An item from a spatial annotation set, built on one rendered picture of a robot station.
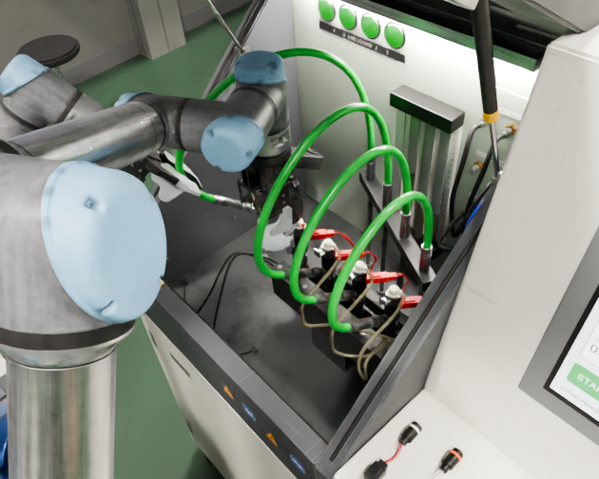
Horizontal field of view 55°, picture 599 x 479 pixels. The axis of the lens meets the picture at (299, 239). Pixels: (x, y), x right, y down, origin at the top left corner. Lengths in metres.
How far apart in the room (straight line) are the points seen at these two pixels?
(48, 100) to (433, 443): 0.82
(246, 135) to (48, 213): 0.39
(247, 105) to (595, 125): 0.43
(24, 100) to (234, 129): 0.39
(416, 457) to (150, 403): 1.43
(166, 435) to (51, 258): 1.77
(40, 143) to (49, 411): 0.27
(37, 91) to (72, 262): 0.63
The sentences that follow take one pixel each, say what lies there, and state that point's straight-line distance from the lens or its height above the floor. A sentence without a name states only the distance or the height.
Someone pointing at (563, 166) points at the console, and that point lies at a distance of 0.75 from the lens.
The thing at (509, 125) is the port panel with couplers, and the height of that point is 1.31.
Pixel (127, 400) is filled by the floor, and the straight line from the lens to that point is 2.29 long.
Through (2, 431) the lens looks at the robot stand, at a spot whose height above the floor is 0.90.
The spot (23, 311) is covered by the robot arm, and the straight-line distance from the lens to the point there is 0.46.
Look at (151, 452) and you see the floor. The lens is 2.16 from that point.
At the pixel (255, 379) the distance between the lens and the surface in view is 1.09.
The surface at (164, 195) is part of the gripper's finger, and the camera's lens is 1.06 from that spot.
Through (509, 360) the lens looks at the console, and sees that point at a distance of 0.90.
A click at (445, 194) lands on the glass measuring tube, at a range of 1.19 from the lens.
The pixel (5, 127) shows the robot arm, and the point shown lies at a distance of 1.04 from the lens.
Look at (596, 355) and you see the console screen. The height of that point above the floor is 1.23.
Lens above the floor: 1.87
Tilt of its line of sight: 45 degrees down
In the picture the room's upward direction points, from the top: 5 degrees counter-clockwise
